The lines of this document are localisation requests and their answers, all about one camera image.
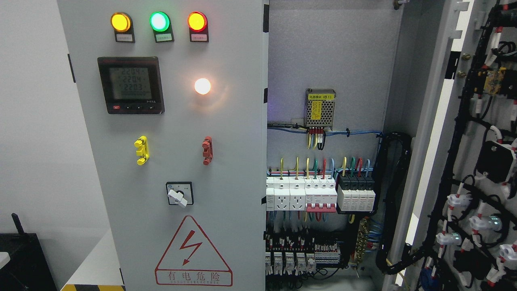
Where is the brass ground bar right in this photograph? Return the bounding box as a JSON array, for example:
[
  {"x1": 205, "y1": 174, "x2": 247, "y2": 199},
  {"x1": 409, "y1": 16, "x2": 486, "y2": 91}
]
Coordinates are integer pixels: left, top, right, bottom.
[{"x1": 354, "y1": 218, "x2": 370, "y2": 267}]

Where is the red electric hazard sticker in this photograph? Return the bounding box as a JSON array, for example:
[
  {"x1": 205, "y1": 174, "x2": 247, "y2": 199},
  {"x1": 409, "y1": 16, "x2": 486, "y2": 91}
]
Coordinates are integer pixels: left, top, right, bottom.
[{"x1": 155, "y1": 215, "x2": 233, "y2": 286}]

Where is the perforated metal power supply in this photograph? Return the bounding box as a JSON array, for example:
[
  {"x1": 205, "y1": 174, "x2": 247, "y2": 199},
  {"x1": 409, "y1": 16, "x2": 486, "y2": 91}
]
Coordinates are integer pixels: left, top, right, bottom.
[{"x1": 305, "y1": 89, "x2": 336, "y2": 128}]

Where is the yellow indicator lamp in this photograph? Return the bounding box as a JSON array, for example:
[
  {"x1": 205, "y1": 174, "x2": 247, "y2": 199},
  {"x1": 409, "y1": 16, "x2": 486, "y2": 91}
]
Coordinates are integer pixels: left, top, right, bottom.
[{"x1": 111, "y1": 12, "x2": 135, "y2": 43}]

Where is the red terminal post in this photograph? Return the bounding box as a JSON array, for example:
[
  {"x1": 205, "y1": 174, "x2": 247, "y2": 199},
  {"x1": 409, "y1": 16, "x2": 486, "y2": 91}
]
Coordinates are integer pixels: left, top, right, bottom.
[{"x1": 202, "y1": 136, "x2": 214, "y2": 165}]

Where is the yellow terminal post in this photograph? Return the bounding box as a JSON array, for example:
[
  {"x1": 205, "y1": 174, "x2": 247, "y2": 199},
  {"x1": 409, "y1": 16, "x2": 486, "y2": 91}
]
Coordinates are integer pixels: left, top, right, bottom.
[{"x1": 134, "y1": 135, "x2": 150, "y2": 166}]

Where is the black wire loom right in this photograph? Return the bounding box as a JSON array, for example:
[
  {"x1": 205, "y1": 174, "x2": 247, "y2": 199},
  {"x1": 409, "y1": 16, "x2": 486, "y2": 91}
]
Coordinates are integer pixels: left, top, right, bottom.
[{"x1": 374, "y1": 132, "x2": 413, "y2": 275}]

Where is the black surge protector block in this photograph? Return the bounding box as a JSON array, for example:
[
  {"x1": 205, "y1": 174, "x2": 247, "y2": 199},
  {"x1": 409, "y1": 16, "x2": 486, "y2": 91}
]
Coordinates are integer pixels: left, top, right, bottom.
[{"x1": 337, "y1": 175, "x2": 377, "y2": 216}]

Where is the black digital power meter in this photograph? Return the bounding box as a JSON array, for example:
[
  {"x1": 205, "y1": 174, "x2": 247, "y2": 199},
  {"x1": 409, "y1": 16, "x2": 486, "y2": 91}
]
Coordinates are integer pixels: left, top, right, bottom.
[{"x1": 97, "y1": 56, "x2": 165, "y2": 114}]

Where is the grey cabinet door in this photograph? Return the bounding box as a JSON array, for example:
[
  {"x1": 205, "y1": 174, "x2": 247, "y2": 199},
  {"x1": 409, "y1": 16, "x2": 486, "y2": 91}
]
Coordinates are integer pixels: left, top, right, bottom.
[
  {"x1": 58, "y1": 0, "x2": 268, "y2": 291},
  {"x1": 377, "y1": 0, "x2": 516, "y2": 291}
]

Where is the green indicator lamp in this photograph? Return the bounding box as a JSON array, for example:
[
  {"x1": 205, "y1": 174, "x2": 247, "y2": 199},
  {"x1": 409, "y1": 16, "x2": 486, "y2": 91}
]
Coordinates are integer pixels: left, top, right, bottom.
[{"x1": 149, "y1": 11, "x2": 175, "y2": 43}]

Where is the black relay terminal row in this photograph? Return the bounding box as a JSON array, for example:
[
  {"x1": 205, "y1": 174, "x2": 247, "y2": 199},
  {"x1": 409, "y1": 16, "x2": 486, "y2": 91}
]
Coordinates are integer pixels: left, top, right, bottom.
[{"x1": 263, "y1": 228, "x2": 344, "y2": 276}]

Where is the white socket breaker row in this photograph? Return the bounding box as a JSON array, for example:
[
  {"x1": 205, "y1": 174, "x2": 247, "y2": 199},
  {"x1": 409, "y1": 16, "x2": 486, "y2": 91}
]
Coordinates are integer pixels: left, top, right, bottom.
[{"x1": 265, "y1": 176, "x2": 337, "y2": 213}]

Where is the black box left corner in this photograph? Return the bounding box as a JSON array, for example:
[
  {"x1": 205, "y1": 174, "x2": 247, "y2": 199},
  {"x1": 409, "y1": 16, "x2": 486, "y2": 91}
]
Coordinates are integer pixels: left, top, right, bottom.
[{"x1": 0, "y1": 213, "x2": 57, "y2": 291}]

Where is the red indicator lamp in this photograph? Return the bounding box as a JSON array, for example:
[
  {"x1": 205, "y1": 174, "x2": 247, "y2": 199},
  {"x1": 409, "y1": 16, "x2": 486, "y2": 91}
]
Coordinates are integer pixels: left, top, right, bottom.
[{"x1": 187, "y1": 11, "x2": 209, "y2": 42}]

